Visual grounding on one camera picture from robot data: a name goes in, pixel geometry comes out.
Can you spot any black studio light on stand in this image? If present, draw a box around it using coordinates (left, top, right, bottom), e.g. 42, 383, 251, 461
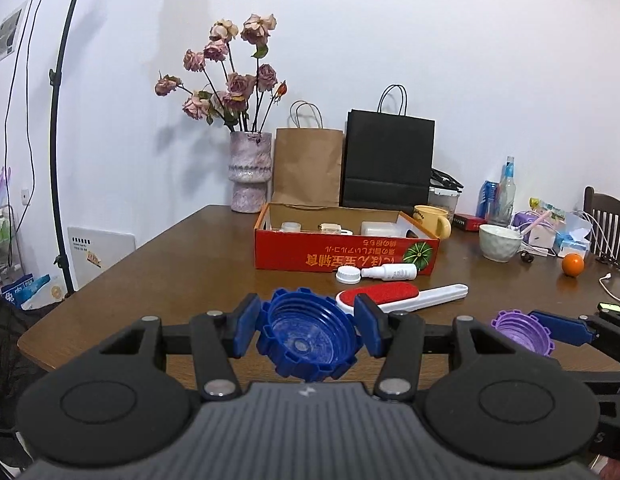
32, 0, 91, 295

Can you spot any purple plastic cap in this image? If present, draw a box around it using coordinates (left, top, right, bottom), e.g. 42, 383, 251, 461
491, 309, 556, 357

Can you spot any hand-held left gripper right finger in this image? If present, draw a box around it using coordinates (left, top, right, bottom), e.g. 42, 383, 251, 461
354, 294, 561, 402

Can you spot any clear plastic bag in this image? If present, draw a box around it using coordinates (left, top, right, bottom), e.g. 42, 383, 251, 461
564, 211, 592, 242

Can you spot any large blue plastic cap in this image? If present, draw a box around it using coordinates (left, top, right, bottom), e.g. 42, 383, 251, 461
255, 287, 364, 381

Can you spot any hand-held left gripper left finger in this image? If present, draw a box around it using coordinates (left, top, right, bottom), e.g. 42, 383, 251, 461
55, 293, 263, 402

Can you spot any large white plastic bottle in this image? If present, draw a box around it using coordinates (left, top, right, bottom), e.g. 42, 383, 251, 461
360, 220, 399, 237

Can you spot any white cable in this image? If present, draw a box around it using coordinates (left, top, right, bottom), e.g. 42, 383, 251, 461
598, 272, 620, 307

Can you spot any grey wall poster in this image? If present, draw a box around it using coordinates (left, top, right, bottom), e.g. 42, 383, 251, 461
0, 2, 29, 66

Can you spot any orange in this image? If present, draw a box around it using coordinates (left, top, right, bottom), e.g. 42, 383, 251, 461
561, 253, 586, 278

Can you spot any clear container with black lid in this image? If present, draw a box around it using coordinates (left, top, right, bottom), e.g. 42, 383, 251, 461
428, 167, 464, 221

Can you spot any blue and white tissue box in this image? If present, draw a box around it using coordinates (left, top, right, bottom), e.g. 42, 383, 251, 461
0, 272, 67, 311

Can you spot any dark red small box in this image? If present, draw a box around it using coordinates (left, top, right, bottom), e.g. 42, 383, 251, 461
452, 213, 488, 232

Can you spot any white charger box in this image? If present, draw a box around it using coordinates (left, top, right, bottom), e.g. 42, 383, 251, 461
529, 222, 559, 249

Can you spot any small white bottle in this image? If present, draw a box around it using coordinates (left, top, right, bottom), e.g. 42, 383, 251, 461
360, 263, 420, 281

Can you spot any white dimpled bowl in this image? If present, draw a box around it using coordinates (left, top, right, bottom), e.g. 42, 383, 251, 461
478, 223, 524, 262

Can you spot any dark wooden chair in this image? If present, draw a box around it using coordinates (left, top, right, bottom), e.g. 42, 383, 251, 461
583, 185, 620, 267

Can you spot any colourful snack bag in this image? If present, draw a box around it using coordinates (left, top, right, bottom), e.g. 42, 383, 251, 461
529, 198, 567, 222

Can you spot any black mesh chair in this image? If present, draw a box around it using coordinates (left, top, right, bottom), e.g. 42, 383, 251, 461
0, 289, 50, 468

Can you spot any black paper bag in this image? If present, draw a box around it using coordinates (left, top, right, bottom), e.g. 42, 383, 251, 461
339, 85, 436, 216

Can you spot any red cardboard box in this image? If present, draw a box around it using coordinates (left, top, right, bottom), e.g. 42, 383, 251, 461
253, 202, 440, 277

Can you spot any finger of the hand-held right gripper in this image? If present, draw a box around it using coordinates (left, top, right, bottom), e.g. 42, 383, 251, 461
530, 311, 607, 346

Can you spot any white laptop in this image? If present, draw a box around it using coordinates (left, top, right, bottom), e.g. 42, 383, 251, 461
67, 226, 137, 292

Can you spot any blue tissue pack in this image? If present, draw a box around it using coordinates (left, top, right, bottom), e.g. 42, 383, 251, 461
554, 232, 591, 260

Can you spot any brown paper bag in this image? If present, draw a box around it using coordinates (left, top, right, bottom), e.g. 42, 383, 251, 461
272, 100, 345, 208

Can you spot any red and white lint brush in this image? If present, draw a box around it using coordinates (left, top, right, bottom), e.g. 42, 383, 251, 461
335, 281, 469, 317

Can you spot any clear glass bottle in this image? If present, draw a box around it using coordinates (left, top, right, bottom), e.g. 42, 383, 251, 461
492, 156, 517, 227

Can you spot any purple plastic packet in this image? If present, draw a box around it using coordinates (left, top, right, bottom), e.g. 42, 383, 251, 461
511, 209, 542, 232

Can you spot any dried pink rose bouquet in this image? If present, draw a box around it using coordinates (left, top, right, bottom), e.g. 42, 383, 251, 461
155, 12, 290, 134

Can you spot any black light cable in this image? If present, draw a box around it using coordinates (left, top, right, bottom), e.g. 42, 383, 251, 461
2, 0, 47, 272

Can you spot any yellow mug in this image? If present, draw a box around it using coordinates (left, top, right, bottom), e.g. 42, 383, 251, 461
413, 204, 452, 240

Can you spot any pink speckled ceramic vase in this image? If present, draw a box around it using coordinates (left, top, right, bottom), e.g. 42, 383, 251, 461
228, 131, 274, 214

